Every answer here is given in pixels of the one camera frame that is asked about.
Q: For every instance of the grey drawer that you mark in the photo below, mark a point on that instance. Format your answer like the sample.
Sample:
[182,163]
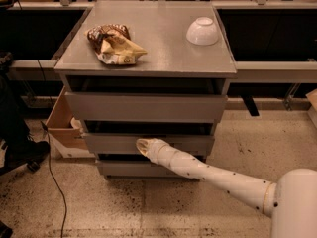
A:
[146,108]
[114,137]
[132,166]

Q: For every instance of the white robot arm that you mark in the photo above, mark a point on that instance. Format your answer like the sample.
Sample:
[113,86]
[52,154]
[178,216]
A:
[291,202]

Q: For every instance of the black shoe and leg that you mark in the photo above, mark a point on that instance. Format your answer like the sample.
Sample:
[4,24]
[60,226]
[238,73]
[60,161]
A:
[21,149]

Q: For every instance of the white upturned bowl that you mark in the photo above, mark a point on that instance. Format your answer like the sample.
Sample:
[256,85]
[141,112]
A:
[202,32]

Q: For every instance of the grey top drawer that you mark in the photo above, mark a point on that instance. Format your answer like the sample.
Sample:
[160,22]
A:
[146,108]

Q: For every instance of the grey drawer cabinet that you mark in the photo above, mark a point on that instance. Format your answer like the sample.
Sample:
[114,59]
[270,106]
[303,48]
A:
[171,66]

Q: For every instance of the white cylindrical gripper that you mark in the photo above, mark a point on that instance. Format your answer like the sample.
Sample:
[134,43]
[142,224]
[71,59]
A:
[154,151]

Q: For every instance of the grey bottom drawer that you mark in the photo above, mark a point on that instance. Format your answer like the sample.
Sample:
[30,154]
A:
[132,166]

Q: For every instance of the crumpled brown chip bag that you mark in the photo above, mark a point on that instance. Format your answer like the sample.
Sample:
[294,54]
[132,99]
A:
[113,45]

